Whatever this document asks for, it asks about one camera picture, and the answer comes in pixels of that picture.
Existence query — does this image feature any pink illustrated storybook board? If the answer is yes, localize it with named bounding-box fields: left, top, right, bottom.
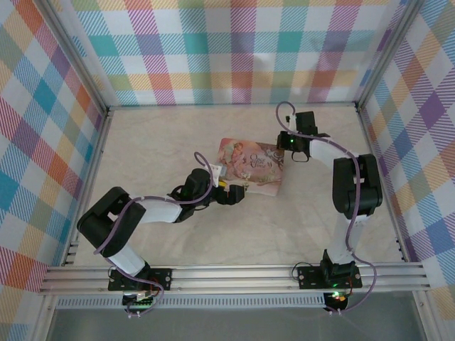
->
left=215, top=137, right=286, bottom=197

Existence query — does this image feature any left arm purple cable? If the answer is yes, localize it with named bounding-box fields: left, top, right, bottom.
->
left=92, top=151, right=218, bottom=319

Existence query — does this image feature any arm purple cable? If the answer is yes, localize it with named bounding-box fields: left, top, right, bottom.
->
left=276, top=102, right=378, bottom=315
left=92, top=151, right=218, bottom=319

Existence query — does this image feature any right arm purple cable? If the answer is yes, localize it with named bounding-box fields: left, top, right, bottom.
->
left=276, top=102, right=378, bottom=315

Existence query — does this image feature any aluminium table end rail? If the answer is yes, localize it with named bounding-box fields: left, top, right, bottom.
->
left=106, top=102, right=360, bottom=111

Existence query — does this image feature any aluminium mounting rail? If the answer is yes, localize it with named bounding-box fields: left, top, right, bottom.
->
left=38, top=262, right=430, bottom=295

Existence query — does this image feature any slotted grey cable duct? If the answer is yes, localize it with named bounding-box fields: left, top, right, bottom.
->
left=56, top=295, right=326, bottom=309

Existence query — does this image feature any aluminium frame post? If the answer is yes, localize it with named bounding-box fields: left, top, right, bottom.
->
left=355, top=0, right=427, bottom=111
left=35, top=0, right=111, bottom=113

